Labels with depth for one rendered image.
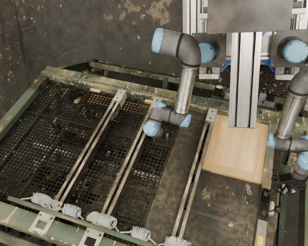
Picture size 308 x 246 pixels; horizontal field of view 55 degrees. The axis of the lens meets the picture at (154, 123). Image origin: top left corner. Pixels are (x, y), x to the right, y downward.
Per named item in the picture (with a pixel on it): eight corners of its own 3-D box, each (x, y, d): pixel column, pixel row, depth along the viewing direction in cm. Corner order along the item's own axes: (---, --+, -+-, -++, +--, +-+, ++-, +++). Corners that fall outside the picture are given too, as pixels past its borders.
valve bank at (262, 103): (280, 87, 230) (283, 93, 208) (275, 104, 235) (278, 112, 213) (216, 75, 242) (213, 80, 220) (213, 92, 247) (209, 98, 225)
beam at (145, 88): (310, 128, 216) (316, 118, 208) (310, 141, 209) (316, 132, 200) (51, 74, 269) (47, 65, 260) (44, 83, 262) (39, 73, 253)
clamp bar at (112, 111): (129, 97, 237) (125, 74, 219) (51, 240, 166) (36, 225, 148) (118, 94, 239) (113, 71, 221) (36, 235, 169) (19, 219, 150)
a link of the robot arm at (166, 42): (193, 60, 186) (176, 58, 135) (171, 54, 189) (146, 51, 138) (198, 41, 183) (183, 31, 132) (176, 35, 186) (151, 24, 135)
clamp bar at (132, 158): (165, 105, 230) (164, 82, 211) (99, 258, 159) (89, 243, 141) (152, 102, 232) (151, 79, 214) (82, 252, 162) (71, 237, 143)
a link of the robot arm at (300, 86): (295, 67, 121) (265, 152, 152) (324, 71, 118) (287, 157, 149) (294, 55, 129) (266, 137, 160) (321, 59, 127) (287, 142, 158)
